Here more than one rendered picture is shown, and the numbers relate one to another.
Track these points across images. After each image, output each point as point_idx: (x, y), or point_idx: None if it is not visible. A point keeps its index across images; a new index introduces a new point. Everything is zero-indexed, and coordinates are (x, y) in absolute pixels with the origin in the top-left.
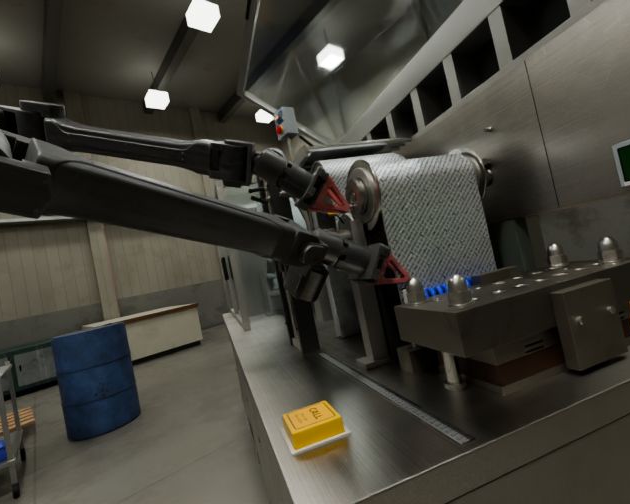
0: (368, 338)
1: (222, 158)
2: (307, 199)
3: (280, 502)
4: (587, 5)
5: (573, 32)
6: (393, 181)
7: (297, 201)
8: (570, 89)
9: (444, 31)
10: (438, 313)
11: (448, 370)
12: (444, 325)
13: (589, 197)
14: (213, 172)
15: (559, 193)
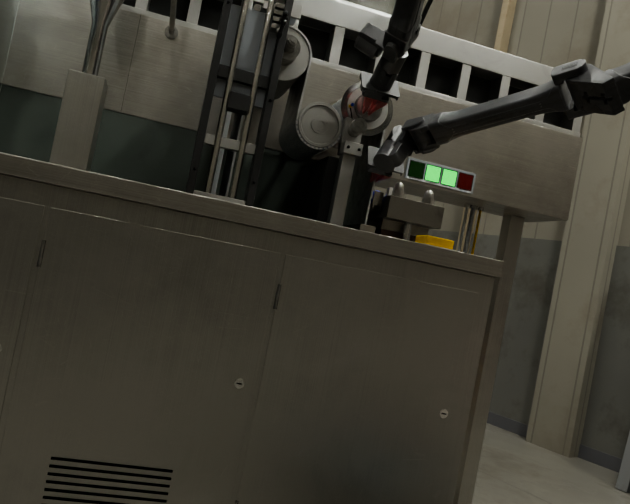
0: (344, 212)
1: (412, 38)
2: (384, 95)
3: (222, 366)
4: (423, 89)
5: (415, 94)
6: None
7: (372, 88)
8: (403, 118)
9: (348, 10)
10: (432, 206)
11: (408, 238)
12: (434, 212)
13: None
14: (408, 42)
15: None
